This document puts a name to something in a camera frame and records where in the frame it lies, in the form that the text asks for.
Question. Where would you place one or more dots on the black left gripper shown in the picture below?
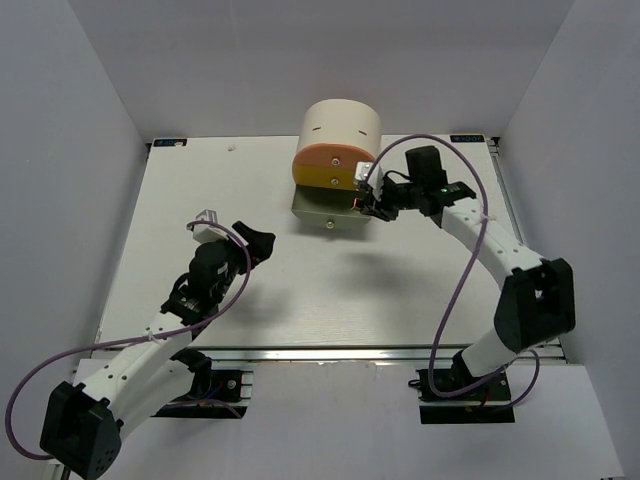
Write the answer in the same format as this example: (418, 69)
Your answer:
(259, 246)

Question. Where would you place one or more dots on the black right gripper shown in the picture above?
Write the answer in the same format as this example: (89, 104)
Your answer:
(378, 207)

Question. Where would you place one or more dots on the yellow drawer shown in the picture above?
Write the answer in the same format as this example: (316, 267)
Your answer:
(324, 177)

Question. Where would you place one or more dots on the grey bottom drawer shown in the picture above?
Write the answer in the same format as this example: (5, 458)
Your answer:
(327, 208)

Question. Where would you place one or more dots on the orange top drawer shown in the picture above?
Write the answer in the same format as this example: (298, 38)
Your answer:
(332, 155)

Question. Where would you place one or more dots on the black gold lipstick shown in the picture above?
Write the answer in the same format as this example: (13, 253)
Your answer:
(358, 204)

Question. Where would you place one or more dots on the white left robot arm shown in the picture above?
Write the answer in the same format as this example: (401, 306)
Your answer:
(86, 423)

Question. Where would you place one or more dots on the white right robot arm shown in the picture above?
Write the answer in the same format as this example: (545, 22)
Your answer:
(537, 300)

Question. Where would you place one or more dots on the cream round drawer organizer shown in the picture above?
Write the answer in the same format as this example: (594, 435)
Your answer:
(341, 122)

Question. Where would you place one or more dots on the left blue table label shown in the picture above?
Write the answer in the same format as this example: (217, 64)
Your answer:
(169, 143)

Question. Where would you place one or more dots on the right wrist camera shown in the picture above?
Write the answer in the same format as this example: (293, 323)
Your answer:
(368, 179)

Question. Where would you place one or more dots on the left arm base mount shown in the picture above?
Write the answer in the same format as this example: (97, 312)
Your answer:
(214, 393)

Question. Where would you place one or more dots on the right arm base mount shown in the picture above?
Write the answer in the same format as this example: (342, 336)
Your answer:
(487, 404)

